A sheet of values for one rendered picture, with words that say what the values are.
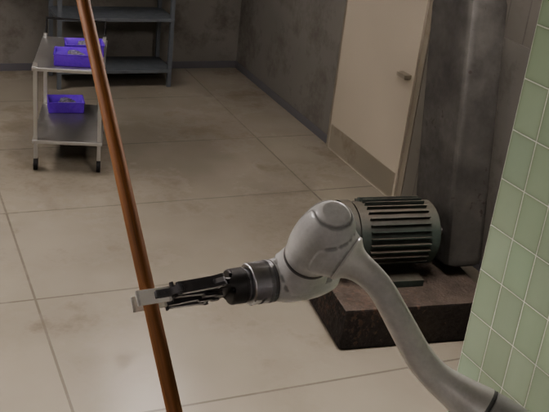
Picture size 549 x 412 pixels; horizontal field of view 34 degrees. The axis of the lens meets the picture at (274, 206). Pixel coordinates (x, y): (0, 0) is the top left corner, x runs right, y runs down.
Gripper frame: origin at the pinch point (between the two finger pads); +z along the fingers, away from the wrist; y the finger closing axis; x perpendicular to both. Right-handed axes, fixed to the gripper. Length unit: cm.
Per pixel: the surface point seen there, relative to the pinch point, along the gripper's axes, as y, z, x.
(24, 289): 369, -43, 124
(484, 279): 49, -119, 4
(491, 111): 215, -301, 145
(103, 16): 564, -200, 456
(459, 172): 240, -283, 118
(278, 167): 466, -288, 233
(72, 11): 580, -176, 473
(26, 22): 621, -139, 489
